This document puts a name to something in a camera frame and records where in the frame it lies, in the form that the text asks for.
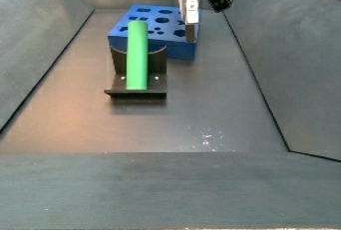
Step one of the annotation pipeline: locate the green oval cylinder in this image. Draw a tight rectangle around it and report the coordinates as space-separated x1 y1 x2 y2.
127 21 148 90

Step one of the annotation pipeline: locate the black cradle fixture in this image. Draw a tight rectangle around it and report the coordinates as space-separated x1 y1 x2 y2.
104 47 167 100

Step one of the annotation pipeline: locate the blue foam shape block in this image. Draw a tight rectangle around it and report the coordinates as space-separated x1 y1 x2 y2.
108 5 195 60

